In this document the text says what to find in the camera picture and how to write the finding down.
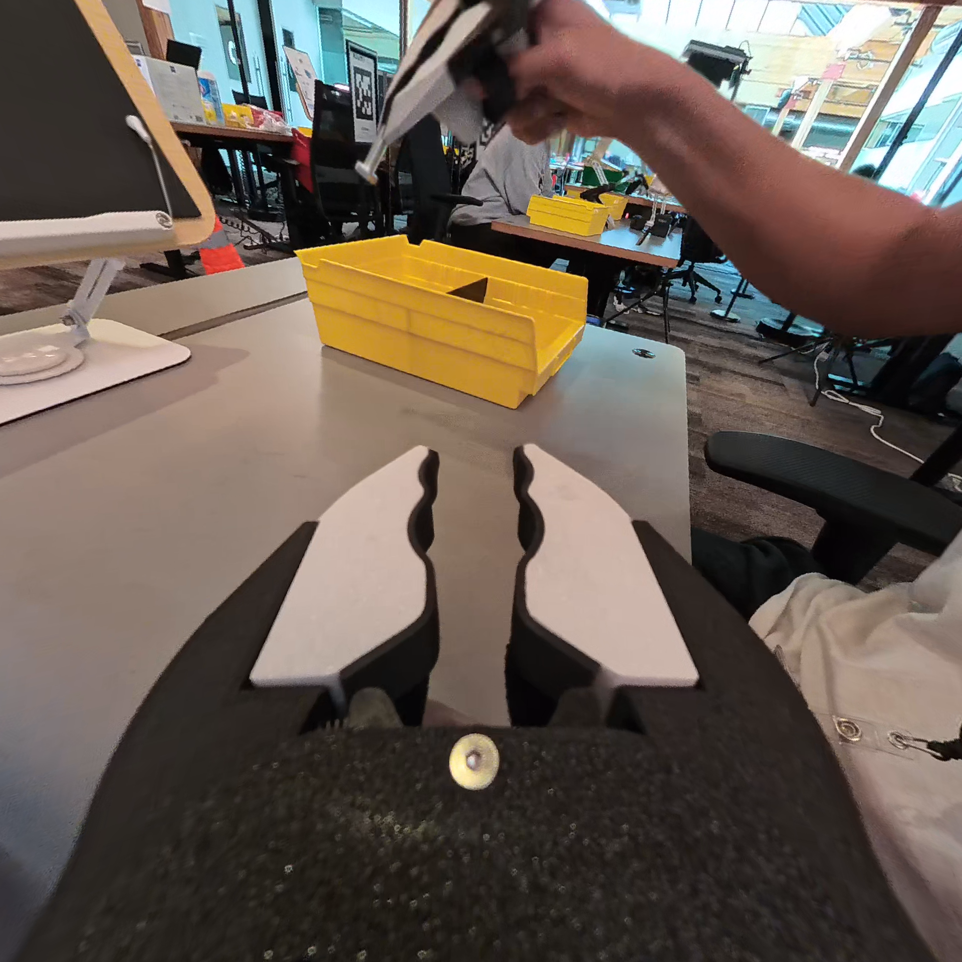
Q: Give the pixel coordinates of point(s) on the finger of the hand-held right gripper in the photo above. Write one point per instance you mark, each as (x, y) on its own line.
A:
(428, 98)
(436, 22)

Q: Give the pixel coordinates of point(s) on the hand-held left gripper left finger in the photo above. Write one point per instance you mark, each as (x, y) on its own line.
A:
(346, 594)

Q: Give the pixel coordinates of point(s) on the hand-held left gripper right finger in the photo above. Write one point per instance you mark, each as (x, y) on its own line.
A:
(601, 594)

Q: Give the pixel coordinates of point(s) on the yellow plastic bin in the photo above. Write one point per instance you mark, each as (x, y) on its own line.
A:
(421, 338)
(567, 214)

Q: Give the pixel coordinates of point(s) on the person's right forearm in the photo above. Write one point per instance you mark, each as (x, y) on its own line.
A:
(789, 210)

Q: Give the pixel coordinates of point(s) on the grey desk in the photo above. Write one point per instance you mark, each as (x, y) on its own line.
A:
(225, 289)
(188, 488)

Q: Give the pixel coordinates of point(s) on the person's right hand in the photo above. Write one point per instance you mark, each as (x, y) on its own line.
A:
(594, 75)

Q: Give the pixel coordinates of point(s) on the marker poster on stand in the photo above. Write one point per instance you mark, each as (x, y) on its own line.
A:
(364, 90)

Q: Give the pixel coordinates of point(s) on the person's black pants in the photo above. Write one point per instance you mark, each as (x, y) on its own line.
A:
(751, 571)

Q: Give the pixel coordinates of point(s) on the black bin divider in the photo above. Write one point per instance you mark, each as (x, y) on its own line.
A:
(473, 291)

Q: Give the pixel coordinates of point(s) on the black studio light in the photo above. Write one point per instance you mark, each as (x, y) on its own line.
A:
(714, 60)

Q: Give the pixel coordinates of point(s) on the wood-edged table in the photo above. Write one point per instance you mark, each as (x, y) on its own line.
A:
(624, 242)

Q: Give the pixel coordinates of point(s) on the black chair armrest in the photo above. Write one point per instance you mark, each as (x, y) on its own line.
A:
(827, 481)

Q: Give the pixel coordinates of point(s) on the white cardboard box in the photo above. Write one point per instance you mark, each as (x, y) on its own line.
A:
(173, 90)

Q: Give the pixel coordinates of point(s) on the orange traffic cone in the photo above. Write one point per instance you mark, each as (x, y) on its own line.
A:
(222, 255)

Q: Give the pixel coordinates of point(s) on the person's white shirt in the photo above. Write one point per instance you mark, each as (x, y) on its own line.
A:
(864, 676)

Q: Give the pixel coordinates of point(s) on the black office chair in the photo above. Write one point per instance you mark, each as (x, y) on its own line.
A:
(695, 244)

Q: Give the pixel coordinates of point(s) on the white screen stand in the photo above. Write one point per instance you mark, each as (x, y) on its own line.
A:
(113, 361)

